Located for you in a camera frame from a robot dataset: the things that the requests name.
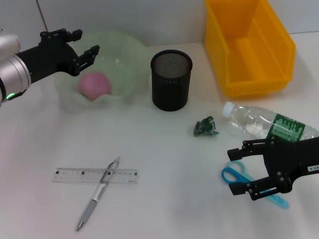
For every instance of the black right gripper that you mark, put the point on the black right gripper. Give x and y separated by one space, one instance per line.
291 161

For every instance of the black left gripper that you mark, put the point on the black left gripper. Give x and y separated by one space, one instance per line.
49 58

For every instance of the pink peach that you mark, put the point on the pink peach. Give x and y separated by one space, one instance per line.
94 84

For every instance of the clear water bottle green label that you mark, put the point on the clear water bottle green label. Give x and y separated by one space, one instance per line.
249 119

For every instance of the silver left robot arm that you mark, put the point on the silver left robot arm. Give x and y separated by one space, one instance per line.
12 72

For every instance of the blue pen in cup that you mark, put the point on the blue pen in cup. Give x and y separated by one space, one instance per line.
241 176

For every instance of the green glass fruit plate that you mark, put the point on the green glass fruit plate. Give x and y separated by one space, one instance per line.
124 62

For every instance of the black mesh pen cup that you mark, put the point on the black mesh pen cup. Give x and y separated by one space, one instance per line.
170 84

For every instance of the clear plastic ruler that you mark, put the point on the clear plastic ruler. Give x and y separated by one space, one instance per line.
69 175

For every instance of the grey ballpoint pen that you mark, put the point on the grey ballpoint pen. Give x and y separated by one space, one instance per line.
99 190

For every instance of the yellow plastic bin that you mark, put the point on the yellow plastic bin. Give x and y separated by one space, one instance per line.
239 62

